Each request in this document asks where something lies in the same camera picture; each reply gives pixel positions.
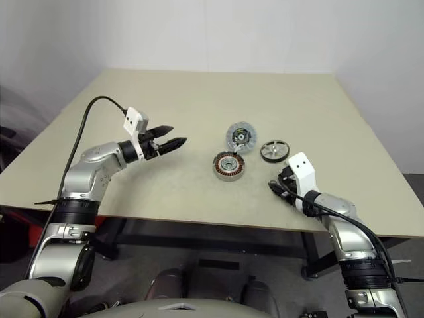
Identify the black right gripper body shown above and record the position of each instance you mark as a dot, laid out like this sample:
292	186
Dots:
291	197

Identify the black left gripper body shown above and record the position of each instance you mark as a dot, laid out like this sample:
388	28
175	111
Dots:
149	145

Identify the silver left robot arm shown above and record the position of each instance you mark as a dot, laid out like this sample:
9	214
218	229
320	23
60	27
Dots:
86	165

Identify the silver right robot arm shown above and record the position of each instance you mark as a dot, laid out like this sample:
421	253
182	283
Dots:
344	208

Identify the black caster wheel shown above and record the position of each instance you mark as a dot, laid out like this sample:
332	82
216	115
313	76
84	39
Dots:
306	271

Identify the dark rounded shape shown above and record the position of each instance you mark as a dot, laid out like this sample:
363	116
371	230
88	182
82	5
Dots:
165	285
261	295

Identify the red object under table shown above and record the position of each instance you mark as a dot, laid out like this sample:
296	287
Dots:
20	228

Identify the grey robot torso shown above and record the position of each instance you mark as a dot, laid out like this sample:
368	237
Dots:
179	309

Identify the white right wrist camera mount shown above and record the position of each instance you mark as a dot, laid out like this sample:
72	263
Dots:
303	175

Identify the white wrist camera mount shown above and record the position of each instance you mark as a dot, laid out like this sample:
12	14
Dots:
303	175
132	121

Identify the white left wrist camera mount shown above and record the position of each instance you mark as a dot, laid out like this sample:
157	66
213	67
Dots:
132	121

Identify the black metal table frame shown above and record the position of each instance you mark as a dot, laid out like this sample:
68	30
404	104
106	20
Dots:
198	238

